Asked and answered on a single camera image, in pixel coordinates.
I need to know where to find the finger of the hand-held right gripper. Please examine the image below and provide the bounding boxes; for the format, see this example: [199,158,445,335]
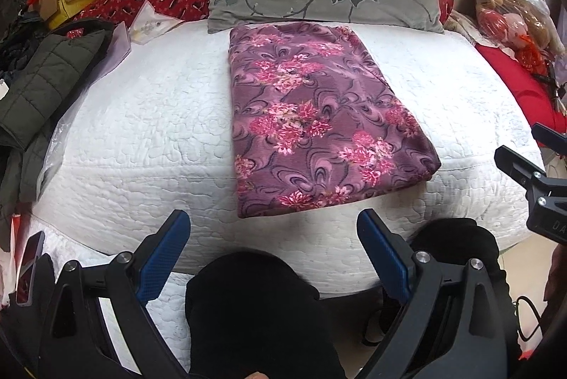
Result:
[532,123,567,155]
[494,145,548,196]

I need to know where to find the crumpled clear plastic bag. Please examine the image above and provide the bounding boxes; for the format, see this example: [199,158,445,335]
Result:
[35,109,77,190]

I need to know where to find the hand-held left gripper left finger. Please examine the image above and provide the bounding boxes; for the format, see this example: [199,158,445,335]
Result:
[38,209,192,379]

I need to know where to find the person's black trousers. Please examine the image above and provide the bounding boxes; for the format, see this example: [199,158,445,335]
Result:
[185,217,522,379]

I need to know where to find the black cable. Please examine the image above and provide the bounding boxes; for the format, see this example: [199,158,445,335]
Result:
[509,295,544,343]

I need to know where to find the clear plastic packet with paper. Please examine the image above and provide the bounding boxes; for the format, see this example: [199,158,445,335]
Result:
[128,0,185,45]

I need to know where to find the yellow box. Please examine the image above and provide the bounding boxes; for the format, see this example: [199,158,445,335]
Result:
[46,0,83,31]

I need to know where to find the lilac translucent plastic sheet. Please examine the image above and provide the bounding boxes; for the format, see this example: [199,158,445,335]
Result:
[105,23,134,67]

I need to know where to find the plastic bag of stuffed toys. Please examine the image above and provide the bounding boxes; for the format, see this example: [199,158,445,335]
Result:
[472,0,564,72]

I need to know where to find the red cushion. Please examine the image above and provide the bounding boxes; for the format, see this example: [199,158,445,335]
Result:
[476,43,567,134]

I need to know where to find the dark green quilted jacket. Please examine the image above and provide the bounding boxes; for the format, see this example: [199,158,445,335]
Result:
[0,18,116,203]

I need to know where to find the white quilted bed cover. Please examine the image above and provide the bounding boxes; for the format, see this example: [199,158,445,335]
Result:
[9,17,548,362]

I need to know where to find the person's right forearm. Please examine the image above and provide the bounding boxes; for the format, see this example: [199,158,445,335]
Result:
[546,245,567,296]

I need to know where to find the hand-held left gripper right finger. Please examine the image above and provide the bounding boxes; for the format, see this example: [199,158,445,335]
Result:
[354,208,520,379]

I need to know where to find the purple floral garment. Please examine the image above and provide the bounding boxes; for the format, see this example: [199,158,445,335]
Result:
[228,24,442,220]

